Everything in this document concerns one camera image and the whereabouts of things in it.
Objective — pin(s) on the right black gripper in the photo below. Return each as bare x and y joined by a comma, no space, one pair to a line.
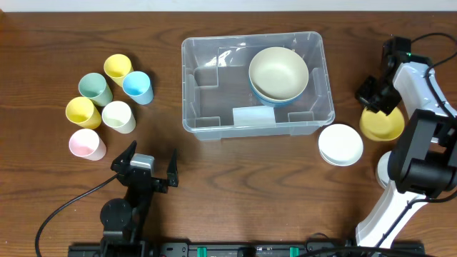
362,92

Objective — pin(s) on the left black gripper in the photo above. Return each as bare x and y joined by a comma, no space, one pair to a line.
171,181

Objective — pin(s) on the yellow small bowl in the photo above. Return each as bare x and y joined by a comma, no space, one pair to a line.
381,127

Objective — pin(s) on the white small bowl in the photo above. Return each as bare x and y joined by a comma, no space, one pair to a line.
340,145

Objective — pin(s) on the light blue small bowl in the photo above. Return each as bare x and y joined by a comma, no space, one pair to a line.
381,170

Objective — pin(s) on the dark blue bowl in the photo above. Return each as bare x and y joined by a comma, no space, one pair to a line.
258,95
275,104

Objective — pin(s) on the beige large bowl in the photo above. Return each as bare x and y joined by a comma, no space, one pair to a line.
278,73

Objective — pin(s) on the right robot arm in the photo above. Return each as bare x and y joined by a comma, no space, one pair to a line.
422,165

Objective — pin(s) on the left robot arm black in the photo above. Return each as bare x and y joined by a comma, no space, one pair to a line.
123,218

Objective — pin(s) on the clear plastic storage container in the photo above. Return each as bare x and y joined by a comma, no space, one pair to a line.
218,101

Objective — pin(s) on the cream white cup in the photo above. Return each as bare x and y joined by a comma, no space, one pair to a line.
118,116

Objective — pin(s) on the pink cup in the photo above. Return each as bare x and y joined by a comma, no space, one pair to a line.
86,143

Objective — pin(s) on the blue cup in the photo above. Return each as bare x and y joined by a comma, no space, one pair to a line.
138,86

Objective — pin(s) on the yellow cup at front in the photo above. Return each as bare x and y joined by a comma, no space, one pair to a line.
82,112

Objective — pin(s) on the yellow cup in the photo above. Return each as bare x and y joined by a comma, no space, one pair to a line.
82,112
117,67

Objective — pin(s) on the green cup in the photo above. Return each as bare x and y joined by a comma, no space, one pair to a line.
94,87

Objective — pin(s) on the yellow cup at back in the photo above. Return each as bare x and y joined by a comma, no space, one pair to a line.
117,67

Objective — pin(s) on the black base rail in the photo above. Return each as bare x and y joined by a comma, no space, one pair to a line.
196,250

